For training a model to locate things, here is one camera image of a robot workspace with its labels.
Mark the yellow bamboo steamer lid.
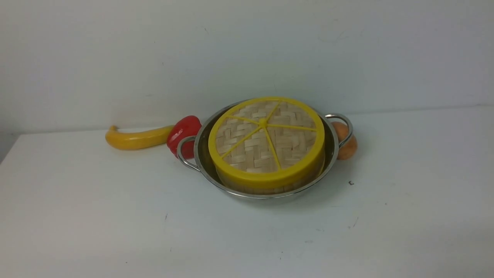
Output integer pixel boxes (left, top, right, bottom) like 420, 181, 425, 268
208, 97, 326, 181

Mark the yellow bamboo steamer basket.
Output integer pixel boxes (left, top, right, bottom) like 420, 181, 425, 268
217, 163, 323, 195

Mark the stainless steel pot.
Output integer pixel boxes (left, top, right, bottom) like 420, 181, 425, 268
178, 100, 353, 200

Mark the red toy bell pepper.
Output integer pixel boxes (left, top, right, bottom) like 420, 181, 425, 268
166, 115, 202, 159

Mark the orange toy potato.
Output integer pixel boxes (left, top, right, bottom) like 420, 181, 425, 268
331, 121, 358, 160

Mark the yellow toy banana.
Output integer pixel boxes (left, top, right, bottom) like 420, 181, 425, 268
105, 125, 174, 150

